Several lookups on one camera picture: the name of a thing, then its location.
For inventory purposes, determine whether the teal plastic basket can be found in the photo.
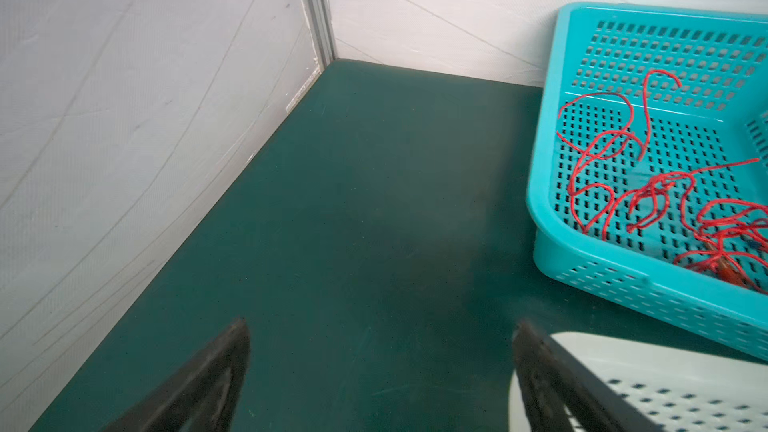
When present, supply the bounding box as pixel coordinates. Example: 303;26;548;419
527;3;767;359

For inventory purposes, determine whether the large white plastic basket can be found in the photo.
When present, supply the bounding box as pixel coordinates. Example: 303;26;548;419
509;332;767;431

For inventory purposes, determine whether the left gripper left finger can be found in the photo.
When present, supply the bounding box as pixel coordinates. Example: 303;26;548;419
104;318;251;431

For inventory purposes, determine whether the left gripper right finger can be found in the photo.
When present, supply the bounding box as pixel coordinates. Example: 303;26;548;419
512;321;661;431

